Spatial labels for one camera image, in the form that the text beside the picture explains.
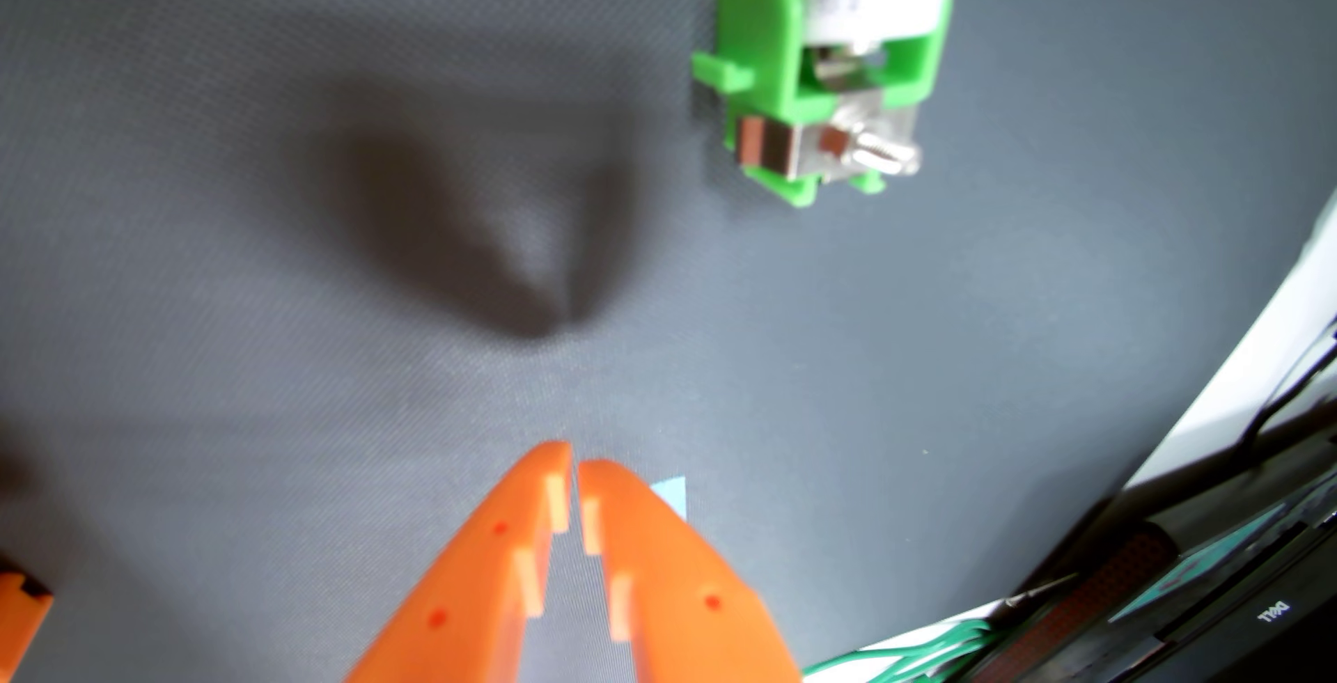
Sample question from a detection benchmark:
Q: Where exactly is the dark grey mat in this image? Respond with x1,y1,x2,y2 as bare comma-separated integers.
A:
0,0,1337,683

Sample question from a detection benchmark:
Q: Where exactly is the black power cable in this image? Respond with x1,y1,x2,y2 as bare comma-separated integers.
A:
1237,317,1337,449

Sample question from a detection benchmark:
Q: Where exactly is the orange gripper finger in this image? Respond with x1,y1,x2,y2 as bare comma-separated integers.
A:
345,439,574,683
577,457,804,683

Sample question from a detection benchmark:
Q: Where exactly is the black Dell laptop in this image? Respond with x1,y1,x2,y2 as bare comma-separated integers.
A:
961,422,1337,683

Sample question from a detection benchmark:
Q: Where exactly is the green battery holder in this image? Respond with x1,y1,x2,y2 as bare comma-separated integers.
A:
691,0,954,209

